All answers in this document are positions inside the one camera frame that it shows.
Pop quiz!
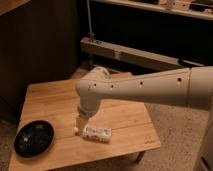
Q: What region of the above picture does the black ceramic bowl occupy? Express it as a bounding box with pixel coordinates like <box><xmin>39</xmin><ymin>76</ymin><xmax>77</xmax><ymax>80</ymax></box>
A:
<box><xmin>14</xmin><ymin>120</ymin><xmax>54</xmax><ymax>158</ymax></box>

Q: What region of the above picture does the black handle on beam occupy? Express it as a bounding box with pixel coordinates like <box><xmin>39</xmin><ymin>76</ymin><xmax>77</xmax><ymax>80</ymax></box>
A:
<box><xmin>178</xmin><ymin>59</ymin><xmax>204</xmax><ymax>68</ymax></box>

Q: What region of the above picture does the clear plastic bottle white label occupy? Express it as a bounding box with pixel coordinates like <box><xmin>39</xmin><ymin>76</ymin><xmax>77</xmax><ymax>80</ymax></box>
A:
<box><xmin>74</xmin><ymin>125</ymin><xmax>112</xmax><ymax>143</ymax></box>

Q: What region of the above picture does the light wooden table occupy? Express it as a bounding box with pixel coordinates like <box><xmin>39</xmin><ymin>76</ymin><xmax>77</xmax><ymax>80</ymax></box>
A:
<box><xmin>8</xmin><ymin>79</ymin><xmax>161</xmax><ymax>171</ymax></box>

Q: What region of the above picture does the thin metal pole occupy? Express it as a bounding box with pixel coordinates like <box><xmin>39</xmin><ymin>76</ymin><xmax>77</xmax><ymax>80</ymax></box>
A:
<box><xmin>86</xmin><ymin>0</ymin><xmax>94</xmax><ymax>41</ymax></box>

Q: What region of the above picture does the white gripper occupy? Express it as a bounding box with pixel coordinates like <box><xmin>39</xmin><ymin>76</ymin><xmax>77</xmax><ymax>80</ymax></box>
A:
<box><xmin>76</xmin><ymin>113</ymin><xmax>92</xmax><ymax>134</ymax></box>

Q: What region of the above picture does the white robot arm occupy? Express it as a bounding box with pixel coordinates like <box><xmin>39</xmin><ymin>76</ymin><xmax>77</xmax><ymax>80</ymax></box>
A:
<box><xmin>76</xmin><ymin>66</ymin><xmax>213</xmax><ymax>171</ymax></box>

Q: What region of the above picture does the grey metal beam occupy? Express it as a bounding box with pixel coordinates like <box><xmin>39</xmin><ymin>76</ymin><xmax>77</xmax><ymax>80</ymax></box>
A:
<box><xmin>80</xmin><ymin>37</ymin><xmax>184</xmax><ymax>71</ymax></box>

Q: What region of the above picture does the wooden shelf with items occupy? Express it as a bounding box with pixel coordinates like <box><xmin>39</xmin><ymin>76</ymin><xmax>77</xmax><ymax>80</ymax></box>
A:
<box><xmin>93</xmin><ymin>0</ymin><xmax>213</xmax><ymax>21</ymax></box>

